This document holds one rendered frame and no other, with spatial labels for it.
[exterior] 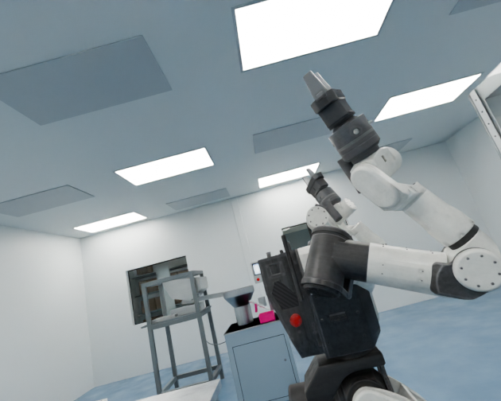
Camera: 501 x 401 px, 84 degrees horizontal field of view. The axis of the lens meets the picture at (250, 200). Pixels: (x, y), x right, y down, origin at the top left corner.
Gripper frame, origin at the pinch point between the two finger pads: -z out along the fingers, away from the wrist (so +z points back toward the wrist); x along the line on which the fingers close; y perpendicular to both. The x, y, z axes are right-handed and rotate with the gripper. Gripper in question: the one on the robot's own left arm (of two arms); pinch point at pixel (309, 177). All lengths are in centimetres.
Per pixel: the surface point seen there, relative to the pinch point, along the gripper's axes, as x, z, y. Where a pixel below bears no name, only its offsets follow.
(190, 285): -277, -87, 20
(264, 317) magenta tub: -199, 8, -22
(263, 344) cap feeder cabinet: -208, 28, -11
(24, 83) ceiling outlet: -34, -170, 115
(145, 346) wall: -532, -110, 97
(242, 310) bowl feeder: -222, -14, -11
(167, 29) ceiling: 12, -139, 23
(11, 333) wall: -393, -166, 253
